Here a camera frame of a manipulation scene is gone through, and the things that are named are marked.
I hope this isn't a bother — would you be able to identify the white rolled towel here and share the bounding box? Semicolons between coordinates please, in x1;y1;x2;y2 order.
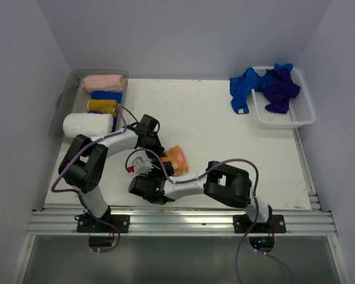
63;113;114;138

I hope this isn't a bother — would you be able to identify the aluminium mounting rail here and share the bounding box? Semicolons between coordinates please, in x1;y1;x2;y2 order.
26;205;337;237

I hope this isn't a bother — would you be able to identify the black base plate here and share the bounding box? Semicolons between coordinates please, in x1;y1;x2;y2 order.
74;213;130;233
233;213;287;234

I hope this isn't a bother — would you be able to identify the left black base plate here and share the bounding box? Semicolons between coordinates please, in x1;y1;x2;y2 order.
74;213;130;233

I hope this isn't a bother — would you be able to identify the pink rolled towel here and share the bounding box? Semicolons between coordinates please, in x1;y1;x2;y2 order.
84;75;125;92

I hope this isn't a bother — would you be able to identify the orange polka dot towel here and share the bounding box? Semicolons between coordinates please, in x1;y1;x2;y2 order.
162;145;189;177

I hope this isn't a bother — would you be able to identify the white plastic basket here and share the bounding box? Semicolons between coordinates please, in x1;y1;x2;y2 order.
251;67;316;130

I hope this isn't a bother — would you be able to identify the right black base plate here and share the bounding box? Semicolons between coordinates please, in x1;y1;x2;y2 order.
233;213;287;234

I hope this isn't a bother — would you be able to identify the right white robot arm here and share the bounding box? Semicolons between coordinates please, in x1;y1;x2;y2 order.
128;158;273;233

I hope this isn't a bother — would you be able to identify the yellow rolled towel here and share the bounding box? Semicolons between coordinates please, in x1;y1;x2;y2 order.
87;99;121;116

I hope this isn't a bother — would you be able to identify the grey plastic tray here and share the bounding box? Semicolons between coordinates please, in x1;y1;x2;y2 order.
49;69;129;142

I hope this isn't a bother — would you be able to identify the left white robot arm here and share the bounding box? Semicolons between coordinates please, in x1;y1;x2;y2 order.
51;114;167;233

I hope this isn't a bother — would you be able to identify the blue rolled towel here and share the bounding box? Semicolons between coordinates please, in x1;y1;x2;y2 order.
91;90;123;102

